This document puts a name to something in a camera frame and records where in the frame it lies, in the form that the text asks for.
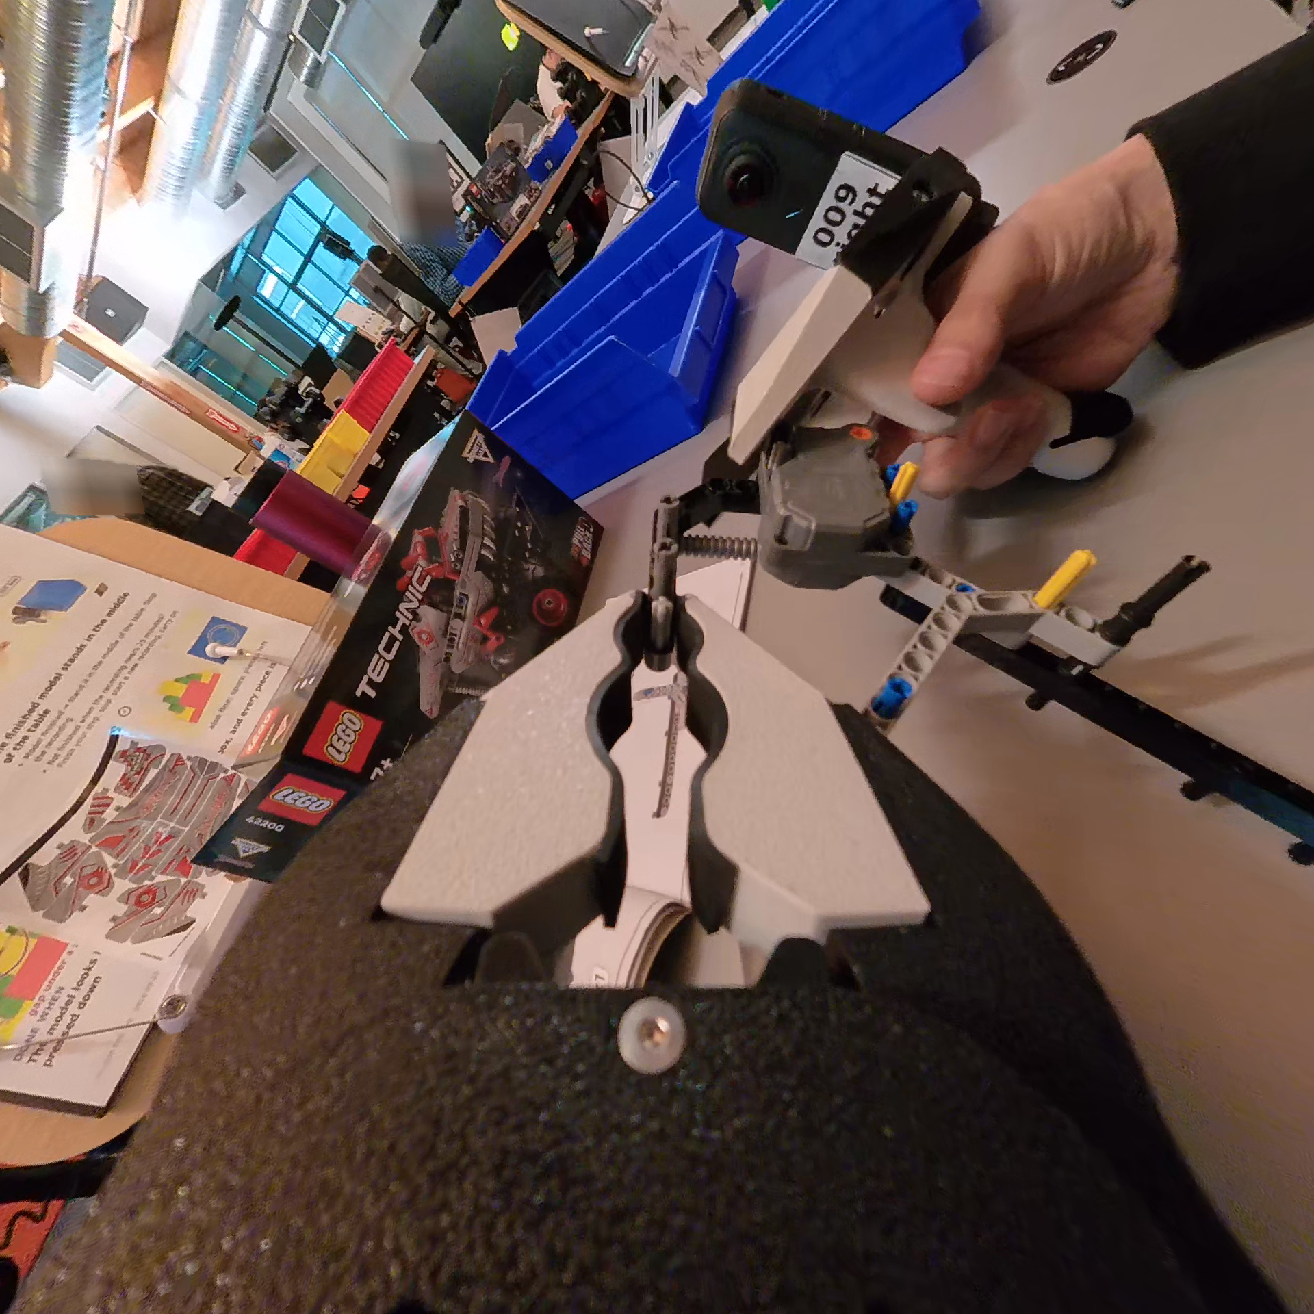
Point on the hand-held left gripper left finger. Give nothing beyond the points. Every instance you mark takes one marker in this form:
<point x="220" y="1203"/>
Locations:
<point x="503" y="811"/>

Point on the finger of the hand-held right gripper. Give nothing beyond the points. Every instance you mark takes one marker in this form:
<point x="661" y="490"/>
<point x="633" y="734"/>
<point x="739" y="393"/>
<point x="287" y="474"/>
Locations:
<point x="811" y="358"/>

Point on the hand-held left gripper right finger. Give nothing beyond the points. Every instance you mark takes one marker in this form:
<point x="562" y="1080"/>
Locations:
<point x="811" y="811"/>

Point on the grey and black brick model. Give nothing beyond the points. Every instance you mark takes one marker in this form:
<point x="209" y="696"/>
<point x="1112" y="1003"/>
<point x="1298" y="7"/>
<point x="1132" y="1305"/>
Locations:
<point x="832" y="513"/>

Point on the person's right forearm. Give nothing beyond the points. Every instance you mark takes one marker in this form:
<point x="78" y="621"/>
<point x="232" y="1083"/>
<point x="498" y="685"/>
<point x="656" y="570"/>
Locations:
<point x="1243" y="205"/>

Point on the black round desk grommet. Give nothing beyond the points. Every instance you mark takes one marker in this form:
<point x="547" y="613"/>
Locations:
<point x="1080" y="58"/>

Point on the grey desk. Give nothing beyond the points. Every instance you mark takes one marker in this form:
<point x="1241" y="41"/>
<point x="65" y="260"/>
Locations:
<point x="1130" y="975"/>

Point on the person's right hand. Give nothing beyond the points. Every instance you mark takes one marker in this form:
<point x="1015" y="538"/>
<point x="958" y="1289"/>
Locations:
<point x="1068" y="288"/>

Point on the blue plastic bin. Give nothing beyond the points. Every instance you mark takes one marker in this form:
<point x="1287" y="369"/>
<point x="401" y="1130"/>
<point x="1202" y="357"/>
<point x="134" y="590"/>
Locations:
<point x="842" y="61"/>
<point x="638" y="257"/>

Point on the black toy set box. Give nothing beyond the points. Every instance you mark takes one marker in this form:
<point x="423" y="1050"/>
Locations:
<point x="431" y="657"/>

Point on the blue bin with square tag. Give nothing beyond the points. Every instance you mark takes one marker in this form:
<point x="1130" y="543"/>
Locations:
<point x="617" y="410"/>

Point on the dark monitor screen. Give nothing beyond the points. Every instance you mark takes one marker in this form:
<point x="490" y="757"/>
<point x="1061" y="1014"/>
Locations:
<point x="473" y="72"/>

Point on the maroon cylindrical cup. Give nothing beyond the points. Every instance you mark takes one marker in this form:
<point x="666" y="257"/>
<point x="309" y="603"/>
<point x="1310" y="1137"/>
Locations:
<point x="309" y="518"/>

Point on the yellow plastic bin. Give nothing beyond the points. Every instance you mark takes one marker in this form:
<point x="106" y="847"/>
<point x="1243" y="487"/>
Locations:
<point x="339" y="446"/>

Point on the red plastic bin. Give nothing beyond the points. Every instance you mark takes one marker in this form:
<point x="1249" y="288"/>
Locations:
<point x="386" y="385"/>

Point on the black box speaker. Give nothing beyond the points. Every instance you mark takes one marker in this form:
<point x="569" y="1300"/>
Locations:
<point x="114" y="312"/>

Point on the silver ventilation duct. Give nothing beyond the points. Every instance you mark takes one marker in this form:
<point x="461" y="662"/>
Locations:
<point x="237" y="82"/>
<point x="52" y="154"/>

